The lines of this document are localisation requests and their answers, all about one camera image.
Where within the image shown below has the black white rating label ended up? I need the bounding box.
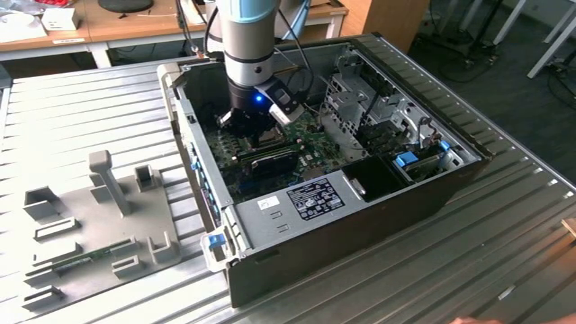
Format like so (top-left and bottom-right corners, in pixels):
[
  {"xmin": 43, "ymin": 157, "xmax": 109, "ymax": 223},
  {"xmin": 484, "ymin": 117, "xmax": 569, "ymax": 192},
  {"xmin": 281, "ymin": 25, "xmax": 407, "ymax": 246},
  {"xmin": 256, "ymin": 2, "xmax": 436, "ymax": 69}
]
[{"xmin": 285, "ymin": 177, "xmax": 348, "ymax": 221}]

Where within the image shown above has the black wheeled stand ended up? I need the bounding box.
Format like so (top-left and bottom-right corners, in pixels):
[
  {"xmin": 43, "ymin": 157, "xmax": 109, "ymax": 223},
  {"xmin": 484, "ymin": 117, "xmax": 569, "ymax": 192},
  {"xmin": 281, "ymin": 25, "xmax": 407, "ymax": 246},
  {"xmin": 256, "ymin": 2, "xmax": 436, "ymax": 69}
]
[{"xmin": 417, "ymin": 0, "xmax": 505, "ymax": 68}]

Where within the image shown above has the white cardboard box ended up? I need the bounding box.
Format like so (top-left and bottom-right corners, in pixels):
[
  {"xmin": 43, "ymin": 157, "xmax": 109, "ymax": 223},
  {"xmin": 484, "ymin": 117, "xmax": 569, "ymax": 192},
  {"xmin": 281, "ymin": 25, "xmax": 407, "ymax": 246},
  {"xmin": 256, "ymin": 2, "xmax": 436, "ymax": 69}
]
[{"xmin": 40, "ymin": 8, "xmax": 81, "ymax": 32}]

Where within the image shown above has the black graphics card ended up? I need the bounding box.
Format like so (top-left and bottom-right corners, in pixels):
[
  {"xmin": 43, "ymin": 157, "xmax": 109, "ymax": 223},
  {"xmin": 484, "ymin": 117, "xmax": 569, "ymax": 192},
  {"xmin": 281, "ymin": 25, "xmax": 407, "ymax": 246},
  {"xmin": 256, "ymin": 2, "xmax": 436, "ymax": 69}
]
[{"xmin": 245, "ymin": 151, "xmax": 301, "ymax": 182}]

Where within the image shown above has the black round object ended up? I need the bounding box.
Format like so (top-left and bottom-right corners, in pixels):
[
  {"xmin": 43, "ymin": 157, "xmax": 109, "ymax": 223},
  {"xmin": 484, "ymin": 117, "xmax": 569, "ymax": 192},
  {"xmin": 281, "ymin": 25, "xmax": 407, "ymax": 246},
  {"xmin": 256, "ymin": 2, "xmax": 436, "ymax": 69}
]
[{"xmin": 97, "ymin": 0, "xmax": 155, "ymax": 14}]

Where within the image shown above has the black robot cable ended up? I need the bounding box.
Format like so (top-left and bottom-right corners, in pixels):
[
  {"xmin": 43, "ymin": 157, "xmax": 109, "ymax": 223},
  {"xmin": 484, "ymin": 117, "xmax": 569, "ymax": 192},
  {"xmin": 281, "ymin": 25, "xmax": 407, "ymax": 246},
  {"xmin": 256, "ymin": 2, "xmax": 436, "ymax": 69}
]
[{"xmin": 175, "ymin": 0, "xmax": 212, "ymax": 61}]

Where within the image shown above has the small white sticker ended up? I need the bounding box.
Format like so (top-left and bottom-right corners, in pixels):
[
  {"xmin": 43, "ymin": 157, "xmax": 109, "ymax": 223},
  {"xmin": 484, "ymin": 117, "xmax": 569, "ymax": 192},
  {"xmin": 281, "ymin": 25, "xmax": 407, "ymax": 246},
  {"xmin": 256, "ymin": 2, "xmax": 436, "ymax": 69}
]
[{"xmin": 256, "ymin": 196, "xmax": 281, "ymax": 211}]

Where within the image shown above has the CPU socket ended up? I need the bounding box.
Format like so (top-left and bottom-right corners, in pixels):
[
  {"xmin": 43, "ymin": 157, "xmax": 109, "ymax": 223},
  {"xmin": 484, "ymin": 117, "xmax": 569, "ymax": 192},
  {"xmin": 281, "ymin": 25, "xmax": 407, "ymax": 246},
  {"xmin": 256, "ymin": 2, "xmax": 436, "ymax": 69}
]
[{"xmin": 243, "ymin": 126, "xmax": 287, "ymax": 153}]

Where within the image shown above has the pale blue teach pendant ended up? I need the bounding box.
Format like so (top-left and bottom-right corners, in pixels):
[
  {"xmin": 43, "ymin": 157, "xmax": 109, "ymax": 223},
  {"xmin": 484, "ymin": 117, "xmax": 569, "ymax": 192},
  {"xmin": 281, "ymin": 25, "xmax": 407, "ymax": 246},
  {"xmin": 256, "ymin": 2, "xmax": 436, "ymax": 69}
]
[{"xmin": 281, "ymin": 0, "xmax": 312, "ymax": 40}]

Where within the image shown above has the green RAM stick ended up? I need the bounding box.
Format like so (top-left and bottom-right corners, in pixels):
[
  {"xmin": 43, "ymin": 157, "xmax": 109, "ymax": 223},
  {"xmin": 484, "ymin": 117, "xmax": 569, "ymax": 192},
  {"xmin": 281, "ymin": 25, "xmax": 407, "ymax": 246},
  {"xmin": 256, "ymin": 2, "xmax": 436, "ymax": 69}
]
[{"xmin": 52, "ymin": 247, "xmax": 115, "ymax": 273}]

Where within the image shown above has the green motherboard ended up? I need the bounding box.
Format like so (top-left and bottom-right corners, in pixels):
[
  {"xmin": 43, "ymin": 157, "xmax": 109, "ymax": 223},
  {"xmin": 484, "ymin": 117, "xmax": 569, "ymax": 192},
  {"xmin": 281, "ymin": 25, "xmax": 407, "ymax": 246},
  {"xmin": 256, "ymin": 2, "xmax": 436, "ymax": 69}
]
[{"xmin": 203, "ymin": 101, "xmax": 361, "ymax": 203}]

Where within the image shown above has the wooden desk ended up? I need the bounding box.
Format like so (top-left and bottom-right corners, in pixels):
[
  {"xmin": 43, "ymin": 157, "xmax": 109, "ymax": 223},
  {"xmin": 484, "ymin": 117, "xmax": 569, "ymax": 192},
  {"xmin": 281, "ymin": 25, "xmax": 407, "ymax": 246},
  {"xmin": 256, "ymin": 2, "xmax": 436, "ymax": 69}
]
[
  {"xmin": 83, "ymin": 0, "xmax": 351, "ymax": 69},
  {"xmin": 0, "ymin": 0, "xmax": 93, "ymax": 63}
]

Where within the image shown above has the black PC case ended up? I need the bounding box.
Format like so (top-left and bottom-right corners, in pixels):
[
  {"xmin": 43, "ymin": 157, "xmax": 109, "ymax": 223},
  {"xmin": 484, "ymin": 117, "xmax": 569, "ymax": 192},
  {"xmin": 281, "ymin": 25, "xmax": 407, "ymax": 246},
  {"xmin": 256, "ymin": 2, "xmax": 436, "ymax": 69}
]
[{"xmin": 155, "ymin": 32, "xmax": 497, "ymax": 308}]

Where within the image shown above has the white table leg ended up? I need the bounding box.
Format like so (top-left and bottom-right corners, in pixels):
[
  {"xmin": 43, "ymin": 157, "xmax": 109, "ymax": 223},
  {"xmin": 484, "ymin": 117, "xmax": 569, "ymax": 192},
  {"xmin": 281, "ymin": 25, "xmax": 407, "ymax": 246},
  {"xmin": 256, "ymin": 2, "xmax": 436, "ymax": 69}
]
[
  {"xmin": 492, "ymin": 0, "xmax": 527, "ymax": 47},
  {"xmin": 525, "ymin": 20, "xmax": 576, "ymax": 79}
]

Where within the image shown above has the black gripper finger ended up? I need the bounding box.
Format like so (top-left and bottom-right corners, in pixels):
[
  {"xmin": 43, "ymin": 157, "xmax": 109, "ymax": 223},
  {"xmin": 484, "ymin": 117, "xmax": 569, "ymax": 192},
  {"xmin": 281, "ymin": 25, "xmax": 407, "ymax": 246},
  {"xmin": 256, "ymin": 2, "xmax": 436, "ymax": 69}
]
[
  {"xmin": 251, "ymin": 116, "xmax": 284, "ymax": 149},
  {"xmin": 215, "ymin": 107, "xmax": 256, "ymax": 151}
]

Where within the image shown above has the silver perforated drive cage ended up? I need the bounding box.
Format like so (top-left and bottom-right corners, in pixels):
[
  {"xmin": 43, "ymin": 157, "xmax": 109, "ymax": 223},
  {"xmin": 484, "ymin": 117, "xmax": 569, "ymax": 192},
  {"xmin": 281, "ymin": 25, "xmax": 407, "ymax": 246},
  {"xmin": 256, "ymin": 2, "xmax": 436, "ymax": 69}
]
[{"xmin": 320, "ymin": 72, "xmax": 379, "ymax": 159}]

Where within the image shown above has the wooden cabinet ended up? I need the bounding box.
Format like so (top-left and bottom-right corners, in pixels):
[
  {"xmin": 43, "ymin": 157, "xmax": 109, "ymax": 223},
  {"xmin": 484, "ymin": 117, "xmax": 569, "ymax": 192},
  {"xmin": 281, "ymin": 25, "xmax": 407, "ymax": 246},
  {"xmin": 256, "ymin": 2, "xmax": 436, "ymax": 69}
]
[{"xmin": 341, "ymin": 0, "xmax": 428, "ymax": 53}]

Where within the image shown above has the hard disk in blue carrier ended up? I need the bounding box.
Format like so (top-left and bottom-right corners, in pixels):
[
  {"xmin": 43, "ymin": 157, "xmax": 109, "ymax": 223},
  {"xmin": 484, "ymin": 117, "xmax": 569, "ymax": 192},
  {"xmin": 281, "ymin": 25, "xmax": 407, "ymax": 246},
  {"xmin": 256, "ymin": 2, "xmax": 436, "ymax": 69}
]
[{"xmin": 389, "ymin": 151, "xmax": 447, "ymax": 184}]

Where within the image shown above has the grey power supply unit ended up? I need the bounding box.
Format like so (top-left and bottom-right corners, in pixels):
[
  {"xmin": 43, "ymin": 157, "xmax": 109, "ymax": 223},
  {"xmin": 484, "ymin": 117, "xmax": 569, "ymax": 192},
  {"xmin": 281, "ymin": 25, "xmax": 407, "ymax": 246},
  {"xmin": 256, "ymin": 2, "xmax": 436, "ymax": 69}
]
[{"xmin": 231, "ymin": 169, "xmax": 368, "ymax": 252}]

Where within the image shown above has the black wire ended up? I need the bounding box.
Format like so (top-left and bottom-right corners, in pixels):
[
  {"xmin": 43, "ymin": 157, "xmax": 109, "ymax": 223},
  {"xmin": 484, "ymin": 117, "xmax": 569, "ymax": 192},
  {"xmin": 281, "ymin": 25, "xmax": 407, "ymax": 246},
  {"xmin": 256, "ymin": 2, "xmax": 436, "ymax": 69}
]
[{"xmin": 416, "ymin": 116, "xmax": 443, "ymax": 150}]

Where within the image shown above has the grey parts rack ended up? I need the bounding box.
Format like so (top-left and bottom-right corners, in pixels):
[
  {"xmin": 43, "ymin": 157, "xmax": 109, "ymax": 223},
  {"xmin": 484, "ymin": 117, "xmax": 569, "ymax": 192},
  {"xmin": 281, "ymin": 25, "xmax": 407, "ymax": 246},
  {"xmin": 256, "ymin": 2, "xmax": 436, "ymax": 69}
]
[{"xmin": 20, "ymin": 149, "xmax": 185, "ymax": 313}]

